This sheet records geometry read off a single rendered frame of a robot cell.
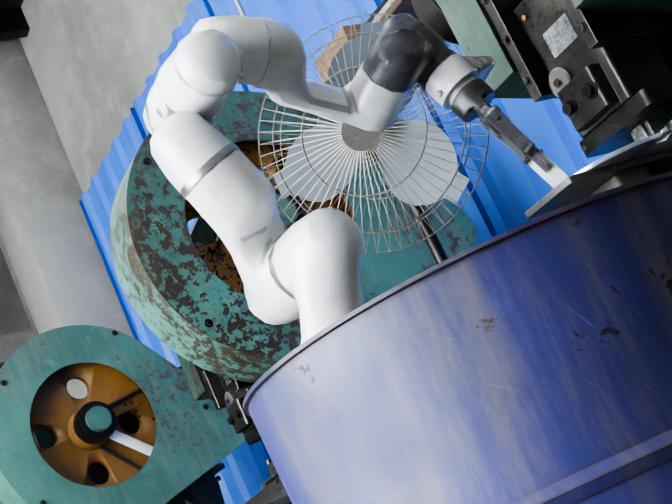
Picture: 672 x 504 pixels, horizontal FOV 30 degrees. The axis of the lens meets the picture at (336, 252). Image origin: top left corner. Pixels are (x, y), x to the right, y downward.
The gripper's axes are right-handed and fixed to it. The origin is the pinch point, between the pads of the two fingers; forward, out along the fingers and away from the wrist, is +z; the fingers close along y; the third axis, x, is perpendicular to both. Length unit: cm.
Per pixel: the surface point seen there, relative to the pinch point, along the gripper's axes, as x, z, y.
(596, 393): -22, 40, 129
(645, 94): 21.4, 1.1, -6.1
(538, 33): 18.8, -23.1, -15.3
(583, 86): 15.6, -7.9, -7.1
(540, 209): -5.6, 3.6, -0.1
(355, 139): -18, -55, -73
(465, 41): 9.7, -34.5, -22.0
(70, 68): -96, -333, -423
